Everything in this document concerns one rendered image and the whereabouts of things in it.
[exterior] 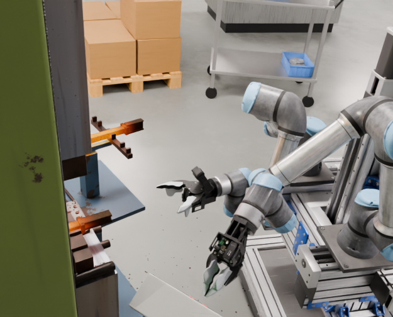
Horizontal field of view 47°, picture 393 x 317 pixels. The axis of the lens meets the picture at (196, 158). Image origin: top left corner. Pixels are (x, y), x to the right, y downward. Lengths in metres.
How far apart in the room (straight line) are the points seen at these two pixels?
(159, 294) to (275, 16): 5.69
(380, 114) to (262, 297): 1.25
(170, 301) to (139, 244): 1.81
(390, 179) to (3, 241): 1.01
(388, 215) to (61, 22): 1.06
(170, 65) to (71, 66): 3.58
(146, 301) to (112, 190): 1.04
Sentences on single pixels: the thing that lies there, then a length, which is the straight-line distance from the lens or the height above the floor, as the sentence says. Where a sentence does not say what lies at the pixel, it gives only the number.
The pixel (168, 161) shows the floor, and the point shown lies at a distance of 3.46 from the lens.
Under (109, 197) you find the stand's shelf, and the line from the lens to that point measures 1.94.
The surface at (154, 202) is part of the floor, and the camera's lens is 3.07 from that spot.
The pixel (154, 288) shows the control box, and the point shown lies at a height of 1.19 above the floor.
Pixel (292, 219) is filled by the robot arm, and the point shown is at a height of 1.12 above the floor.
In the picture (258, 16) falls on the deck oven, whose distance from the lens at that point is 6.36.
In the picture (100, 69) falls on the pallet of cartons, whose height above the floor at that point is 0.26.
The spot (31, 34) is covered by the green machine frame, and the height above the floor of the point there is 1.75.
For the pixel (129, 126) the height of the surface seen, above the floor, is 1.01.
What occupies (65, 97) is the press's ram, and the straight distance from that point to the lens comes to 0.99.
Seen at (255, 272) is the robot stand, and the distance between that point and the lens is 2.38.
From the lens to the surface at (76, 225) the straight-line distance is 1.42.
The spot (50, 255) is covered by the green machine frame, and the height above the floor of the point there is 1.37.
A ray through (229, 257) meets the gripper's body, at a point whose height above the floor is 1.14.
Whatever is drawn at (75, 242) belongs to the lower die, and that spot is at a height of 0.99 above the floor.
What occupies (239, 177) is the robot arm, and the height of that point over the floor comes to 1.01.
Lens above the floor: 1.96
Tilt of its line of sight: 34 degrees down
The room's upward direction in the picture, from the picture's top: 5 degrees clockwise
